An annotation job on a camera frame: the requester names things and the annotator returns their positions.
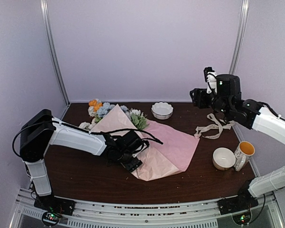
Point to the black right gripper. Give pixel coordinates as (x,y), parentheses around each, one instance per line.
(198,99)

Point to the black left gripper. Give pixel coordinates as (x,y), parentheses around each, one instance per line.
(131,167)

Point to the beige printed ribbon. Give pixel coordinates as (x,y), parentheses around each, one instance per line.
(213,127)

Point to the pink wrapping paper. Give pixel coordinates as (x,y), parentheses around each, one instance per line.
(158,160)

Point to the fake flower bouquet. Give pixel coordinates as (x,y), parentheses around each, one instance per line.
(98,110)

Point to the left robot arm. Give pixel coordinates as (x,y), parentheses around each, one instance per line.
(42,142)

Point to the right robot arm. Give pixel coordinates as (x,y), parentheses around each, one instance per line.
(223,95)

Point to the white scalloped dish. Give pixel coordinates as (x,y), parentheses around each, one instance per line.
(162,110)

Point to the white round bowl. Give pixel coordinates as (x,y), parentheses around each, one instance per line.
(223,158)

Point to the floral mug orange inside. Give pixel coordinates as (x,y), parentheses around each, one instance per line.
(243,153)

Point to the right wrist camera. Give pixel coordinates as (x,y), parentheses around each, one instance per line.
(210,78)

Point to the aluminium front rail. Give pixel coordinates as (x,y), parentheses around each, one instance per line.
(200,214)

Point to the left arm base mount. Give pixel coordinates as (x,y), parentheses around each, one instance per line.
(54,208)

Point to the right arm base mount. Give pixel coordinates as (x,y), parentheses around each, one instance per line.
(239,207)

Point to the left aluminium corner post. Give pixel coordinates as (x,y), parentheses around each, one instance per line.
(52,49)

